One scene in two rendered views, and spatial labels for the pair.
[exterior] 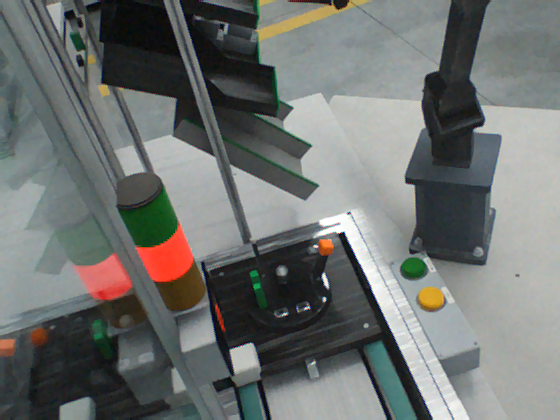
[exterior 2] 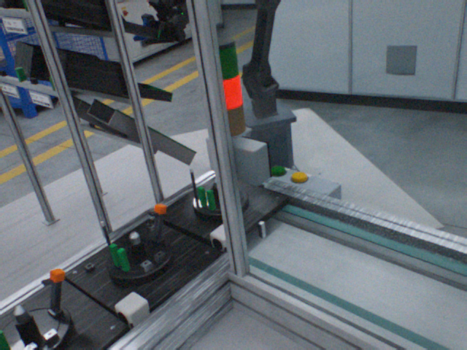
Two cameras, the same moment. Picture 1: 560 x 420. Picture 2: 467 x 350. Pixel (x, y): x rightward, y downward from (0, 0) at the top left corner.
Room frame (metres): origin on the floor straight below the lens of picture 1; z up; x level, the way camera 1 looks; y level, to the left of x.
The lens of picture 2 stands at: (-0.16, 0.62, 1.59)
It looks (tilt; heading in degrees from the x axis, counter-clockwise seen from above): 28 degrees down; 324
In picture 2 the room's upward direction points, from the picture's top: 8 degrees counter-clockwise
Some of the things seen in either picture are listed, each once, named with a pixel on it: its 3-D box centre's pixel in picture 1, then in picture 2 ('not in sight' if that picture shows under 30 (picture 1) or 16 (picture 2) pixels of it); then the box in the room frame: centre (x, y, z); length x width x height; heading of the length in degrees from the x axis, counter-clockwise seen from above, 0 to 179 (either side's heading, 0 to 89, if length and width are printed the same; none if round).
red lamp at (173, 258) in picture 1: (162, 247); not in sight; (0.46, 0.16, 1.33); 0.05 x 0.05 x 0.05
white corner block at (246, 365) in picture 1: (243, 365); (224, 238); (0.55, 0.15, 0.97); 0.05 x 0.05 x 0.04; 8
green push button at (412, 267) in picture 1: (413, 269); not in sight; (0.68, -0.14, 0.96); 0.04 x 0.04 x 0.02
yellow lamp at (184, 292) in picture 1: (177, 279); not in sight; (0.46, 0.16, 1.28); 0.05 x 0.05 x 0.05
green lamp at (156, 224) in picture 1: (146, 212); not in sight; (0.46, 0.16, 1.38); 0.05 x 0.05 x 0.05
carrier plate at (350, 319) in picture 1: (290, 301); (222, 208); (0.66, 0.07, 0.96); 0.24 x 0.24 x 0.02; 8
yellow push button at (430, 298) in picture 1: (431, 299); not in sight; (0.61, -0.15, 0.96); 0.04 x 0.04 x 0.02
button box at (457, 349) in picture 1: (431, 311); not in sight; (0.61, -0.15, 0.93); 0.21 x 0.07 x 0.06; 8
